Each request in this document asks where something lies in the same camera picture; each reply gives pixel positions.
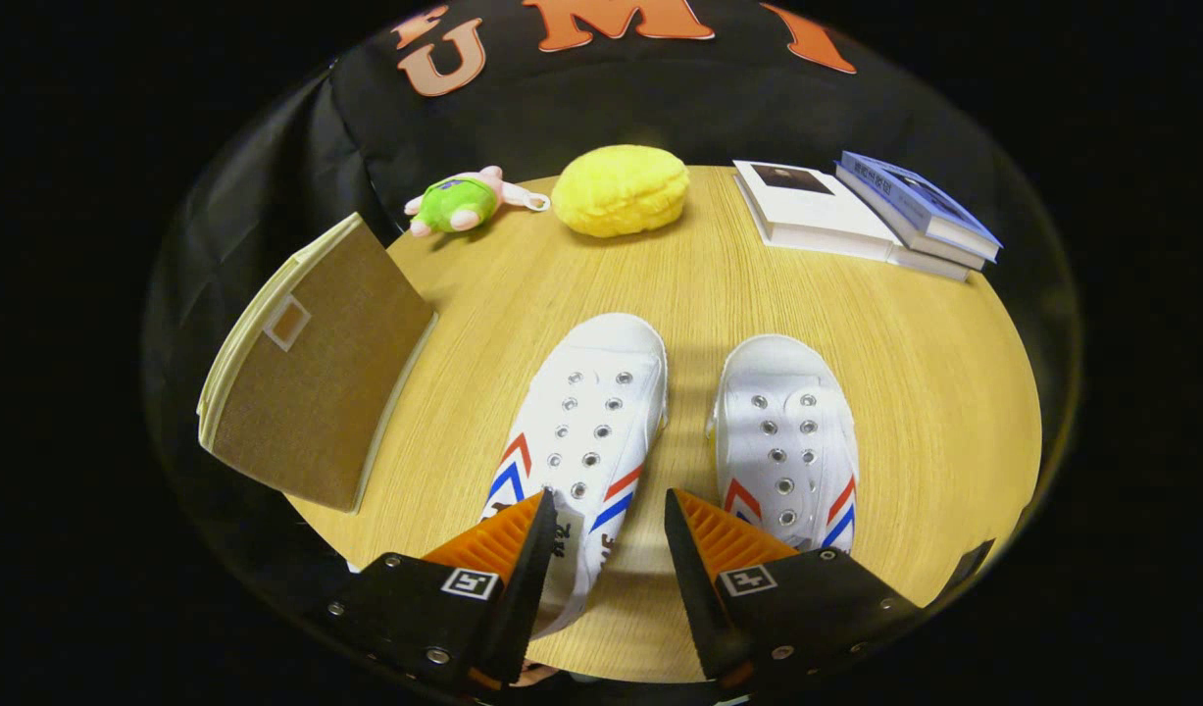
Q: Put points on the yellow plush ball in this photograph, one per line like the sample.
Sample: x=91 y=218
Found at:
x=621 y=191

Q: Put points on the green and pink plush toy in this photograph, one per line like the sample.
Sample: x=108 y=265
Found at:
x=454 y=203

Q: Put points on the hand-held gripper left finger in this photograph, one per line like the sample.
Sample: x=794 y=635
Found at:
x=523 y=588

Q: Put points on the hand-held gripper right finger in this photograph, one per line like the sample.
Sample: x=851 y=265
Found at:
x=694 y=588

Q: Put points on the blue book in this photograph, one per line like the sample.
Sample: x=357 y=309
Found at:
x=915 y=201

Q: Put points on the beige fabric storage box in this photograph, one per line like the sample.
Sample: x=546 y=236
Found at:
x=317 y=392

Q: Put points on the black backdrop cloth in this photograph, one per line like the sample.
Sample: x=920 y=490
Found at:
x=660 y=108

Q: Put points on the white book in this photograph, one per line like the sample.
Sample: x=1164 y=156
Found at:
x=807 y=211

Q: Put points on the white shoe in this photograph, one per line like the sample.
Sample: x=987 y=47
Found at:
x=782 y=392
x=591 y=392

